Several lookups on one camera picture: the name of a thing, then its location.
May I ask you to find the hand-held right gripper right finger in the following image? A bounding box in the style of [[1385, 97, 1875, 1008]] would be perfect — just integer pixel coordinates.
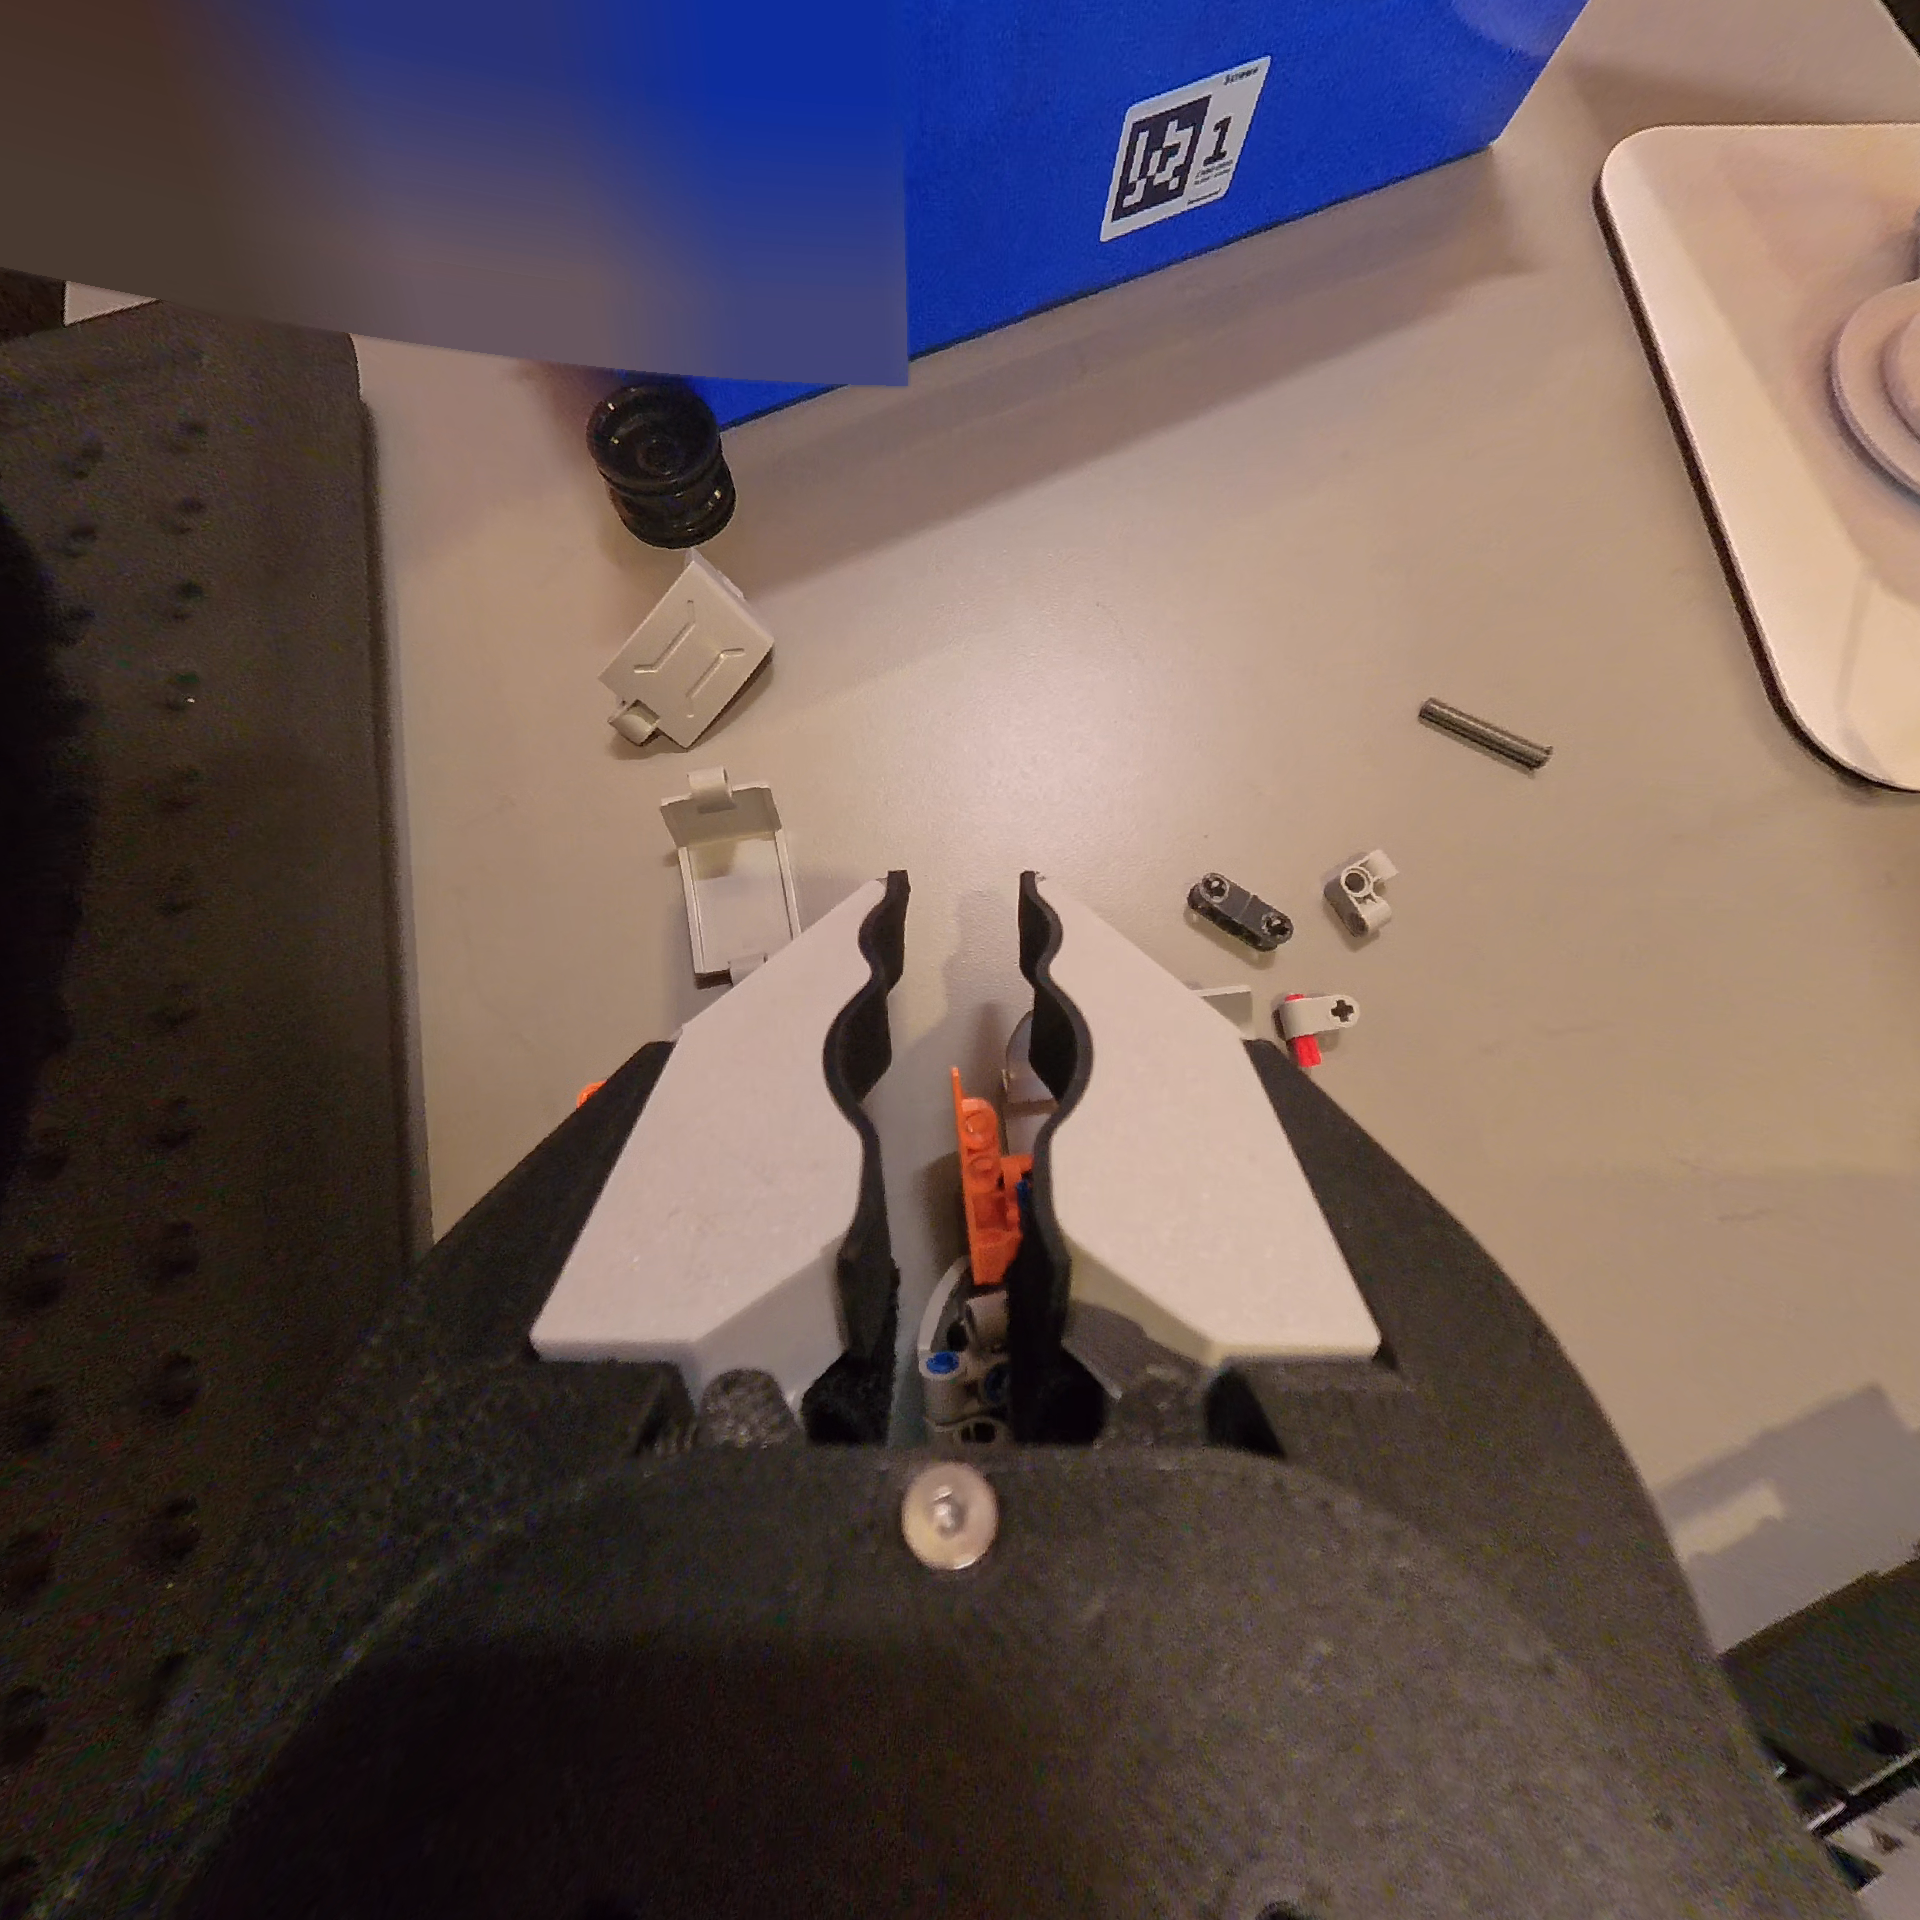
[[1009, 866, 1384, 1369]]

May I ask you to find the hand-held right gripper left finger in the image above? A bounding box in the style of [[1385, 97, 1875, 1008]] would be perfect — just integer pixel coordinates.
[[528, 871, 914, 1393]]

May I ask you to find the black spoked wheel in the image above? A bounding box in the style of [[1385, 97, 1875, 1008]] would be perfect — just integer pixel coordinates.
[[584, 378, 744, 552]]

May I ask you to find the blue storage bin with tag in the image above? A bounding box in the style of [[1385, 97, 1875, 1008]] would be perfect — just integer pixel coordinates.
[[719, 0, 1588, 431]]

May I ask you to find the black link piece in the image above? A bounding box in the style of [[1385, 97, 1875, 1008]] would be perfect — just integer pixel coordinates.
[[1185, 866, 1298, 952]]

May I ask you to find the small grey connector red axle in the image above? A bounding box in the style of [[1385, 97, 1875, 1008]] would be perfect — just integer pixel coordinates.
[[1272, 986, 1370, 1069]]

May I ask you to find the light grey flat clip panel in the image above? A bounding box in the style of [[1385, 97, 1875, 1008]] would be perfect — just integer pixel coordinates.
[[656, 765, 816, 989]]

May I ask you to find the small light grey connector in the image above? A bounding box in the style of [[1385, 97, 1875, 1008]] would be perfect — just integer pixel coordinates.
[[1320, 848, 1403, 946]]

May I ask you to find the short black axle pin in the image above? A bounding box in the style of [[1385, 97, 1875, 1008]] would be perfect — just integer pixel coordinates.
[[1416, 694, 1556, 776]]

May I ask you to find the grey ribbed hinged panel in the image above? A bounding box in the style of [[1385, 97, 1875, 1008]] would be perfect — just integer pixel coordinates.
[[596, 545, 780, 753]]

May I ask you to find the dark perforated panel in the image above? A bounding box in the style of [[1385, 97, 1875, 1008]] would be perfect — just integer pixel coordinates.
[[0, 311, 442, 1801]]

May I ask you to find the tracked toy robot vehicle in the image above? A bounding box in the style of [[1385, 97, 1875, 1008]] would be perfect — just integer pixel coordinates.
[[1722, 1555, 1920, 1881]]

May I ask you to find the white rounded base board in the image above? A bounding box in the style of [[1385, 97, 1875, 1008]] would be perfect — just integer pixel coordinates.
[[1593, 121, 1920, 794]]

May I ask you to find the clear document stand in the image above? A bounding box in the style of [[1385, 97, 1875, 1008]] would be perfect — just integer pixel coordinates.
[[1826, 224, 1920, 501]]

